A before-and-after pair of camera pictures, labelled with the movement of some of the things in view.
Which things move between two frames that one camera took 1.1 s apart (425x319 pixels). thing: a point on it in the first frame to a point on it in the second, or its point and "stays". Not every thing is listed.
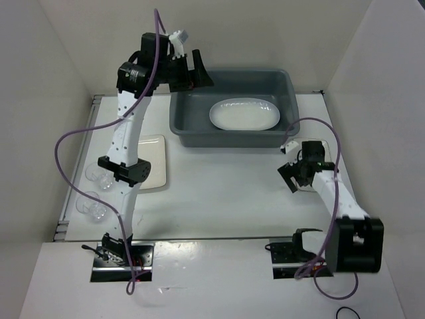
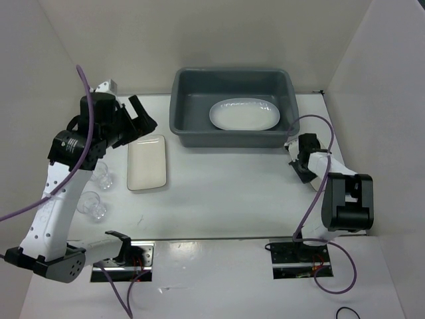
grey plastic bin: x=244 y=108 stays
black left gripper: x=197 y=78 to x=143 y=124
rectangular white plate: x=151 y=148 stays
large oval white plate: x=244 y=114 stays
